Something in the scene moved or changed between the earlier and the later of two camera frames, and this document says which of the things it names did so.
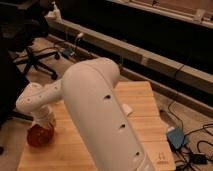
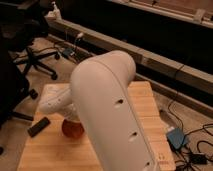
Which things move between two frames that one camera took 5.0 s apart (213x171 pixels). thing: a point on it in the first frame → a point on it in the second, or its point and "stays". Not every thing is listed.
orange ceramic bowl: [40, 136] → [73, 129]
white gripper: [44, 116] → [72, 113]
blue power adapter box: [176, 137] stays
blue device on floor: [67, 51] stays
